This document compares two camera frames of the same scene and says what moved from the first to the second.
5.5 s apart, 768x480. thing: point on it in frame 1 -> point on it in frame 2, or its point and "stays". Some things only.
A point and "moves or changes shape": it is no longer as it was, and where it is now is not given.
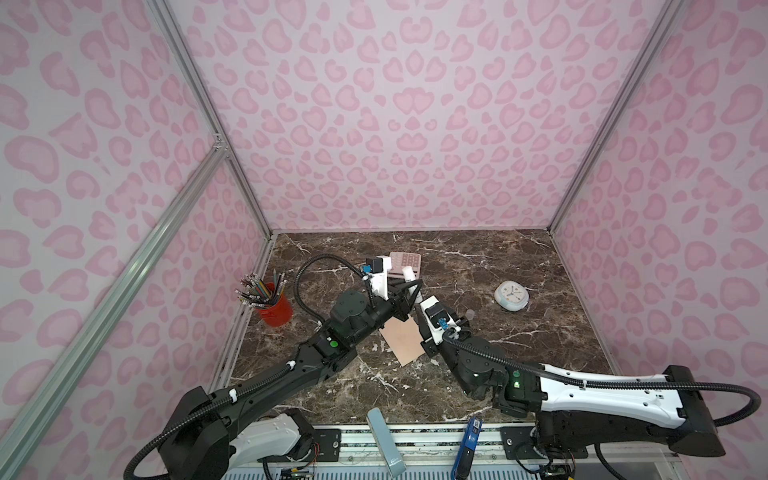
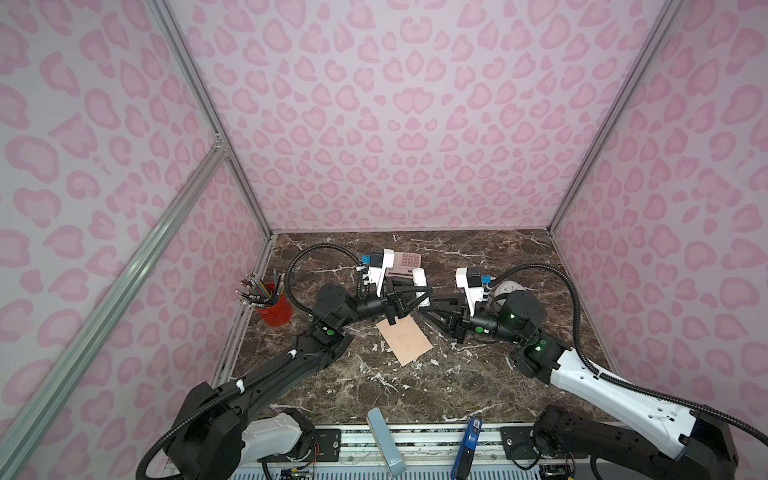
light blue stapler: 387,448 stays
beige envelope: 404,338 stays
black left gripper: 398,302 stays
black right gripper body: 445,350 -> 486,325
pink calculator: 403,259 stays
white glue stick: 408,273 moves or changes shape
